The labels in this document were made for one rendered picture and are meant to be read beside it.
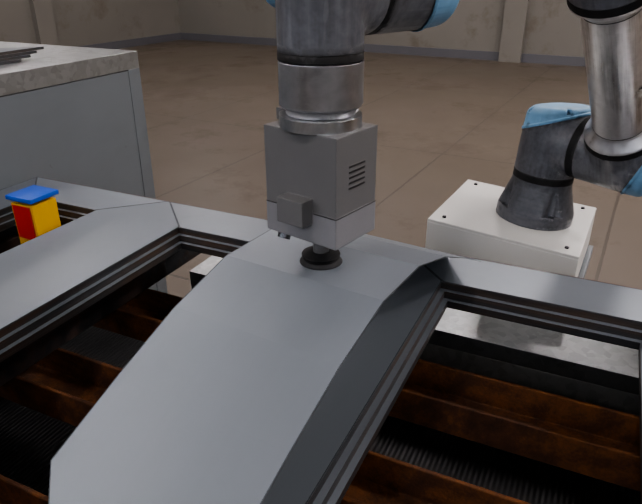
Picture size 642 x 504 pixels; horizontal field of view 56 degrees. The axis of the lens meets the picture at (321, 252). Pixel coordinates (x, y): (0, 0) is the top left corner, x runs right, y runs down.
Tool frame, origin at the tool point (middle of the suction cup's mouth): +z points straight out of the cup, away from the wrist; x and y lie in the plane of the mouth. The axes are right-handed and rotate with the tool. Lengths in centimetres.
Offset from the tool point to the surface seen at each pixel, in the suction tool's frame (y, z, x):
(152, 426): 0.0, 5.0, -21.7
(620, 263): -12, 97, 236
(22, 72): -89, -9, 17
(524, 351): 10, 28, 40
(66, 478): -3.2, 7.6, -27.8
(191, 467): 5.3, 5.6, -22.3
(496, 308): 9.2, 13.3, 25.9
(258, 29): -732, 74, 751
